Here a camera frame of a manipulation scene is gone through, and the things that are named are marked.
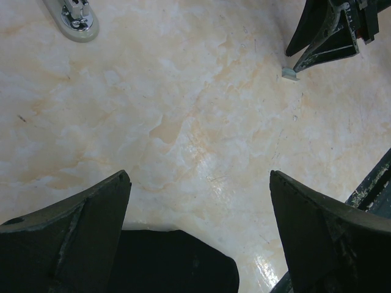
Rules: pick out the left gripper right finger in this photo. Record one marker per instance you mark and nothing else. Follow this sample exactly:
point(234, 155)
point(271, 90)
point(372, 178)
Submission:
point(330, 241)

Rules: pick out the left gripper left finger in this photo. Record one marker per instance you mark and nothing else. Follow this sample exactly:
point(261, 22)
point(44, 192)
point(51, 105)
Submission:
point(68, 246)

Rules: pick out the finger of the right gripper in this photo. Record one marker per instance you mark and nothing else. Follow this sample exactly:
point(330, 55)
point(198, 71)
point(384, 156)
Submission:
point(339, 40)
point(313, 17)

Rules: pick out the black silver stapler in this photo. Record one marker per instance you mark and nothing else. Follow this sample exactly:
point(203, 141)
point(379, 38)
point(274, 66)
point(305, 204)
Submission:
point(75, 19)

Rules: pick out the black floral t-shirt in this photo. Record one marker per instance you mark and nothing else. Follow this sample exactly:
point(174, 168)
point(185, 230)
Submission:
point(170, 261)

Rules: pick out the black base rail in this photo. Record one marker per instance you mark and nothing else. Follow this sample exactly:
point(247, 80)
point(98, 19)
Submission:
point(372, 189)

